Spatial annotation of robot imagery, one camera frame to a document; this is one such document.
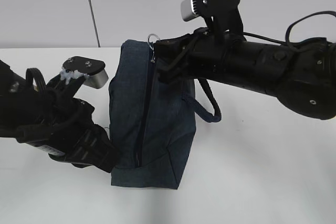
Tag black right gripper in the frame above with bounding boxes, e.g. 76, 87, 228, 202
154, 32, 228, 84

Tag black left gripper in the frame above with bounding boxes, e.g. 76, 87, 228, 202
17, 73, 121, 173

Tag dark blue lunch bag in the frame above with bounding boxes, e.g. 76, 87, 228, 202
109, 39, 222, 189

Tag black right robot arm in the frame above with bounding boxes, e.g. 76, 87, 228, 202
154, 32, 335, 120

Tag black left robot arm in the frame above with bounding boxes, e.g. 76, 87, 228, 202
1, 56, 120, 173

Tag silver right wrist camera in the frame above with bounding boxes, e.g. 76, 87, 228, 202
180, 0, 244, 36

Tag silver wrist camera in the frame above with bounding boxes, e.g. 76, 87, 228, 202
59, 56, 109, 89
180, 0, 244, 36

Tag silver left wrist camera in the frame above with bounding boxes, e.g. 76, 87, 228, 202
59, 56, 109, 89

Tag dark blue strap loop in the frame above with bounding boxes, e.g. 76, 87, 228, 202
285, 10, 336, 49

